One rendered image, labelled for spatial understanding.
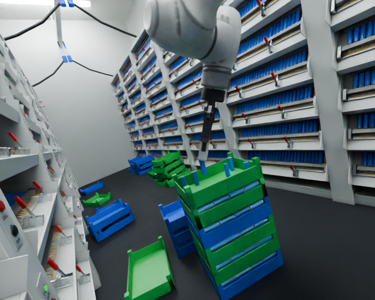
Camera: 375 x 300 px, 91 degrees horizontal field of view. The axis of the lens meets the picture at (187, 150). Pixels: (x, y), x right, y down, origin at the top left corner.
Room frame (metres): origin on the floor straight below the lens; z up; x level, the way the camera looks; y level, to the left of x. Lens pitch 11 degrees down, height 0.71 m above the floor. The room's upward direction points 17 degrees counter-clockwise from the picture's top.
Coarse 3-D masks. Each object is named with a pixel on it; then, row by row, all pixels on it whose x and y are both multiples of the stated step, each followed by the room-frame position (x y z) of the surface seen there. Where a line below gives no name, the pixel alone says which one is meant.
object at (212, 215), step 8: (264, 184) 0.64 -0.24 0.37; (248, 192) 0.62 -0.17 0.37; (256, 192) 0.63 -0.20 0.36; (264, 192) 0.64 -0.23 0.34; (232, 200) 0.60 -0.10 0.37; (240, 200) 0.61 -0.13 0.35; (248, 200) 0.62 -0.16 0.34; (256, 200) 0.63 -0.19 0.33; (184, 208) 0.71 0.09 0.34; (216, 208) 0.59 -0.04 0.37; (224, 208) 0.59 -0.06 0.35; (232, 208) 0.60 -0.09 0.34; (240, 208) 0.61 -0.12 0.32; (192, 216) 0.59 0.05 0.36; (200, 216) 0.57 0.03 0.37; (208, 216) 0.58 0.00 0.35; (216, 216) 0.58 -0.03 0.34; (224, 216) 0.59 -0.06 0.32; (200, 224) 0.57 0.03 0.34; (208, 224) 0.58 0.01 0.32
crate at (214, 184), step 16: (224, 160) 0.82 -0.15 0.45; (240, 160) 0.76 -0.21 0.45; (256, 160) 0.64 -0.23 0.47; (176, 176) 0.74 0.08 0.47; (192, 176) 0.78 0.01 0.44; (208, 176) 0.80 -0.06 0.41; (224, 176) 0.75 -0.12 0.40; (240, 176) 0.62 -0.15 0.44; (256, 176) 0.63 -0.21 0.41; (192, 192) 0.69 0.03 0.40; (208, 192) 0.58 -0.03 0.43; (224, 192) 0.60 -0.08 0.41; (192, 208) 0.57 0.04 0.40
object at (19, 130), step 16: (0, 80) 0.82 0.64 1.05; (0, 128) 0.79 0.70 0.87; (16, 128) 0.81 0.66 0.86; (16, 176) 0.78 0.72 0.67; (32, 176) 0.80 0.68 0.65; (48, 176) 0.83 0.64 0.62; (64, 208) 0.83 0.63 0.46; (80, 240) 0.85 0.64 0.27; (96, 272) 0.88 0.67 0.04; (96, 288) 0.82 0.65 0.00
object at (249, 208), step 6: (252, 204) 0.64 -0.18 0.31; (258, 204) 0.64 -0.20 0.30; (240, 210) 0.62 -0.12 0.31; (246, 210) 0.62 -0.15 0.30; (228, 216) 0.61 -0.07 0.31; (234, 216) 0.61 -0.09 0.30; (192, 222) 0.68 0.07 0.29; (216, 222) 0.60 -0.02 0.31; (222, 222) 0.60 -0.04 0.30; (204, 228) 0.58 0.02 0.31; (210, 228) 0.58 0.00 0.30
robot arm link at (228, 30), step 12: (228, 12) 0.53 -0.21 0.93; (216, 24) 0.51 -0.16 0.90; (228, 24) 0.53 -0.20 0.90; (240, 24) 0.55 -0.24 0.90; (216, 36) 0.50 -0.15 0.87; (228, 36) 0.52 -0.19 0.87; (216, 48) 0.51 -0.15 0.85; (228, 48) 0.53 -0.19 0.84; (204, 60) 0.55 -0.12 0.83; (216, 60) 0.54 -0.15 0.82; (228, 60) 0.55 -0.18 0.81
